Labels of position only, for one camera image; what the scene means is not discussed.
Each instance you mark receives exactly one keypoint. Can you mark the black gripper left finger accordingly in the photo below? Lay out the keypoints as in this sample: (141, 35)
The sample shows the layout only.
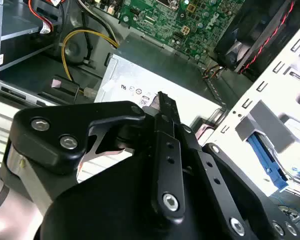
(52, 125)

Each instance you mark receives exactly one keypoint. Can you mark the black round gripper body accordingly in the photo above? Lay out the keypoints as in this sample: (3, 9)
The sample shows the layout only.
(109, 212)

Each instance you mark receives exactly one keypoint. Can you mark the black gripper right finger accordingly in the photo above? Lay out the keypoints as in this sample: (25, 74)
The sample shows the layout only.
(215, 175)

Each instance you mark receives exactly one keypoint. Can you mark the hard disk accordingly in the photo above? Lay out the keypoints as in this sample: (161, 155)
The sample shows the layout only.
(265, 160)

